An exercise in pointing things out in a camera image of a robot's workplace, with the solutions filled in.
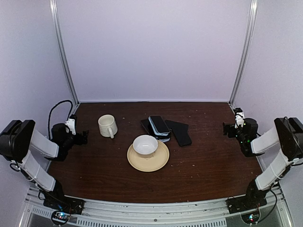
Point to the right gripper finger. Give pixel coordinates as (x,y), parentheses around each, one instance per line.
(225,132)
(225,126)

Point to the white phone dual camera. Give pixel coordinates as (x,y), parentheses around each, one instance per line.
(163,139)

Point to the purple-edged phone left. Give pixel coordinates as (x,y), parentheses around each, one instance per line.
(147,126)

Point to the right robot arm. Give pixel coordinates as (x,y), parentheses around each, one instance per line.
(284,139)

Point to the purple-edged phone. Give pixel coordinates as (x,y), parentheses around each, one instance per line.
(177,127)
(147,126)

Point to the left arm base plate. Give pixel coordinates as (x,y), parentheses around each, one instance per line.
(70,205)

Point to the front aluminium rail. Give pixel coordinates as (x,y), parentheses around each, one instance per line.
(211,213)

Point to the left aluminium post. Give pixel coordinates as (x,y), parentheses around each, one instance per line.
(62,53)

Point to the white ceramic bowl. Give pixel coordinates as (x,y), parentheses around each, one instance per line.
(145,144)

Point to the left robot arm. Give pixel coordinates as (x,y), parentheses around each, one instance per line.
(16,141)

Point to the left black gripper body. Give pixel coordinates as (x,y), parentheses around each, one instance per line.
(78,142)

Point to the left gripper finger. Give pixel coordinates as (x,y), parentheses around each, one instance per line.
(85,134)
(84,141)

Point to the right aluminium post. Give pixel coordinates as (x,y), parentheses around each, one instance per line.
(245,51)

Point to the beige saucer plate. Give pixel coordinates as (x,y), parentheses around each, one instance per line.
(151,162)

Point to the cream ribbed mug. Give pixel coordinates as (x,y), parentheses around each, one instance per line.
(107,126)

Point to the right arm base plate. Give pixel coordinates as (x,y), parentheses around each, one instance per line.
(241,204)

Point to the purple-edged phone right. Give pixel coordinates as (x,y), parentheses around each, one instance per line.
(177,127)

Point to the aluminium post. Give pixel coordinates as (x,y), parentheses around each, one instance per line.
(62,53)
(245,51)

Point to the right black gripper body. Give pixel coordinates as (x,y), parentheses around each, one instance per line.
(231,134)

